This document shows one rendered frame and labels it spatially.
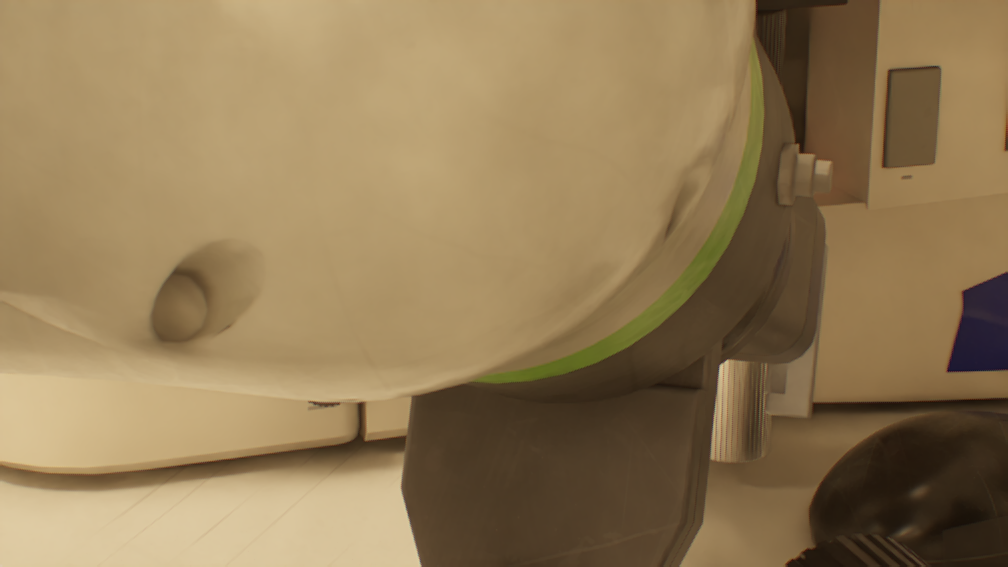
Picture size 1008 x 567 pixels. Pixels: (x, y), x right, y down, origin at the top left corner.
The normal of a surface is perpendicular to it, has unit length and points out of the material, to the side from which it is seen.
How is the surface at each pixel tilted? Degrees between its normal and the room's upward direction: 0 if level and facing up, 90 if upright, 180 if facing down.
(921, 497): 47
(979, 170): 90
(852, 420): 0
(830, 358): 90
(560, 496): 65
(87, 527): 0
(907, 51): 90
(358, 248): 110
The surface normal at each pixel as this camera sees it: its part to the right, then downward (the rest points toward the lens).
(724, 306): 0.73, 0.62
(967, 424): 0.02, -0.94
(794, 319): 0.78, 0.22
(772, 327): 0.62, 0.55
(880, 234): 0.22, -0.41
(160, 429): 0.33, 0.29
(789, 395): -0.25, -0.13
